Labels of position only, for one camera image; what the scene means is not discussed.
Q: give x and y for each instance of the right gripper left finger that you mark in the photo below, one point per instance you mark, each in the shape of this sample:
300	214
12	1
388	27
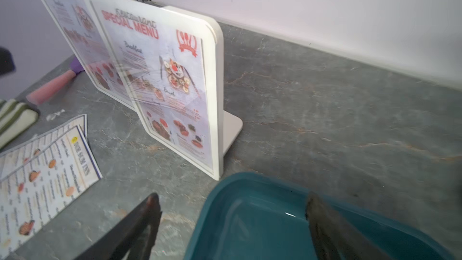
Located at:
133	238

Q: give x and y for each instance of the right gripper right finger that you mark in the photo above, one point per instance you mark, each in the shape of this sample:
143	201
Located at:
334	237

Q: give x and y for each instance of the dim sum menu sheet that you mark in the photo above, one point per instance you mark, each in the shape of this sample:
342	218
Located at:
15	157

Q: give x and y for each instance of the white menu holder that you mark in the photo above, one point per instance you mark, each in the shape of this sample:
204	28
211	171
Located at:
72	36
224	126

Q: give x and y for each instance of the teal plastic tray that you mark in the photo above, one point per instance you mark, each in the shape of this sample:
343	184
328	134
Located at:
248	216

